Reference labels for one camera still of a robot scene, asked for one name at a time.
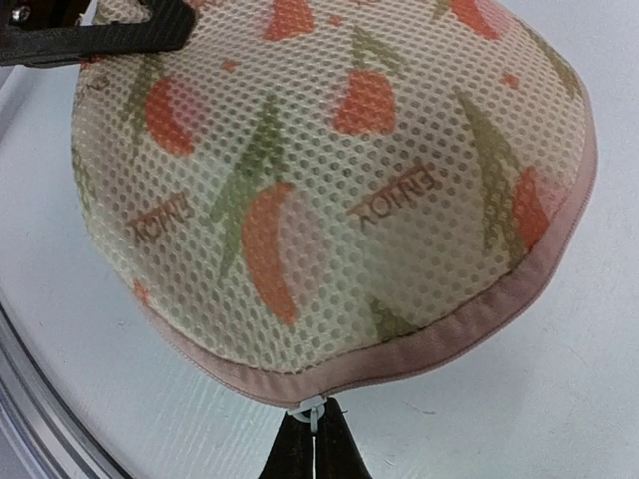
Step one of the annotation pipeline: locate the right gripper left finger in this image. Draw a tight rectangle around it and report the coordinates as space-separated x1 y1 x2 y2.
261 413 314 479

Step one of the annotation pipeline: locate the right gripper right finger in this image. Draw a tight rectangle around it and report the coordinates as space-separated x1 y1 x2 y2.
315 398 372 479

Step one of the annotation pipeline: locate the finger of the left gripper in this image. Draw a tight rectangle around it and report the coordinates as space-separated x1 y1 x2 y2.
1 1 196 68

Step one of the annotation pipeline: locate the white zipper pull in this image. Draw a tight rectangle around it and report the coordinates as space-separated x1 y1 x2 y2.
292 395 327 479

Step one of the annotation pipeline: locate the floral mesh laundry bag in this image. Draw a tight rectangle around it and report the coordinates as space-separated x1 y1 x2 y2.
72 1 597 407

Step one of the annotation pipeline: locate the aluminium front rail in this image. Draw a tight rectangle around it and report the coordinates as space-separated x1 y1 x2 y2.
1 311 129 478

